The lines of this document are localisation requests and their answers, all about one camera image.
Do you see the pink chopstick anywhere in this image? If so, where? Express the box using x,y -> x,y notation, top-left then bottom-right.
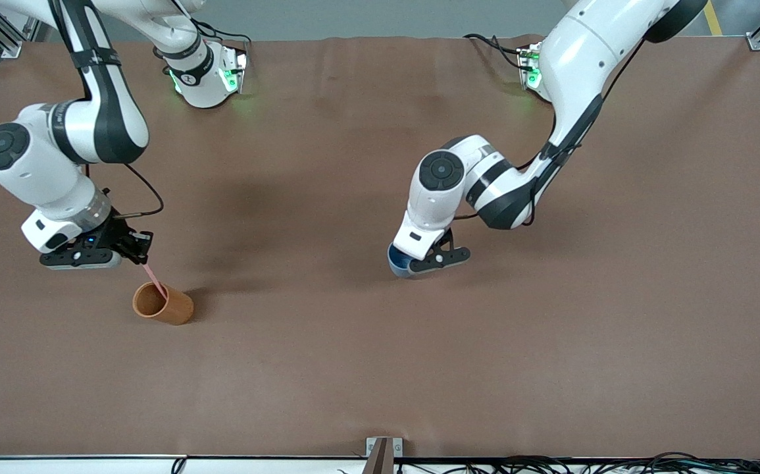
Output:
142,263 -> 169,305

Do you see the blue cup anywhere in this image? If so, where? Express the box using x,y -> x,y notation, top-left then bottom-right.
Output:
388,242 -> 422,280

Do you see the orange cup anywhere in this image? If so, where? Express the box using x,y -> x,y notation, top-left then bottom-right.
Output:
132,282 -> 195,327

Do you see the brown table cover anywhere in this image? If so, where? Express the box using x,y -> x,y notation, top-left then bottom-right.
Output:
0,34 -> 760,460

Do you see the left base connector plate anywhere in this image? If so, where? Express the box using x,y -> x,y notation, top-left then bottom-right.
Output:
517,43 -> 545,90

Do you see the base connector plate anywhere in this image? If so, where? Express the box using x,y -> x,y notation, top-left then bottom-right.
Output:
517,43 -> 545,90
218,47 -> 249,95

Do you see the right base connector plate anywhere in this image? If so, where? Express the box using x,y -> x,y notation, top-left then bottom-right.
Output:
218,47 -> 249,95

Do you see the white table edge strip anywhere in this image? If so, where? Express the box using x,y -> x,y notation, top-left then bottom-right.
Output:
0,454 -> 760,474

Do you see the black left base cable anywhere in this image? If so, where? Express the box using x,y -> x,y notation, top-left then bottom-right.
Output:
463,33 -> 533,70

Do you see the black base cable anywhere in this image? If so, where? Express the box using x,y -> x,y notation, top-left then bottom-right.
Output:
189,20 -> 255,55
463,33 -> 533,70

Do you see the black right base cable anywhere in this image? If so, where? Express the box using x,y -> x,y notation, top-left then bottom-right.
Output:
189,20 -> 255,55

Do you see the metal table bracket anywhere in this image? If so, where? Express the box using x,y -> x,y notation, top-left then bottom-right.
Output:
361,437 -> 405,474

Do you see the black floor cable bundle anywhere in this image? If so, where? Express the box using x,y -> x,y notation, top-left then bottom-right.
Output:
396,452 -> 760,474

